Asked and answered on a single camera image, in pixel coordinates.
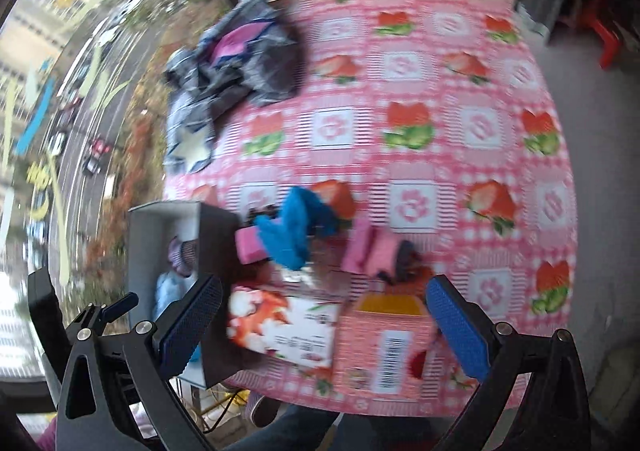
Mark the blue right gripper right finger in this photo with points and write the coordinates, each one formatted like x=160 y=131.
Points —
x=464 y=325

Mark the purple knitted sock roll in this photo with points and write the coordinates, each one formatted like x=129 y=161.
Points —
x=183 y=256

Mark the pink sponge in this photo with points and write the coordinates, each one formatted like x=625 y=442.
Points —
x=358 y=246
x=249 y=246

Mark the pink cardboard box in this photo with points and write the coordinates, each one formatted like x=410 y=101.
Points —
x=380 y=347

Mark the grey plaid star cloth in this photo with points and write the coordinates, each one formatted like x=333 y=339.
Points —
x=252 y=54

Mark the light blue fluffy cloth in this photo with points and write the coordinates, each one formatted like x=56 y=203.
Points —
x=170 y=287

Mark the pink navy striped sock roll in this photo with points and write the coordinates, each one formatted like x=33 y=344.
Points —
x=392 y=259

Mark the pink strawberry tablecloth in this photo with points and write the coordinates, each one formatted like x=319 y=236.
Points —
x=437 y=116

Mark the person's jeans leg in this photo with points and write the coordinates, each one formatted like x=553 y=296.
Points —
x=301 y=428

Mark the red plastic stool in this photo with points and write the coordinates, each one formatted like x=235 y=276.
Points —
x=595 y=15

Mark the grey open storage box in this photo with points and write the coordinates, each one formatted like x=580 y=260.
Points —
x=186 y=240

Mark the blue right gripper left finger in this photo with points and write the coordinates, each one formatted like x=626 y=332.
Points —
x=182 y=325

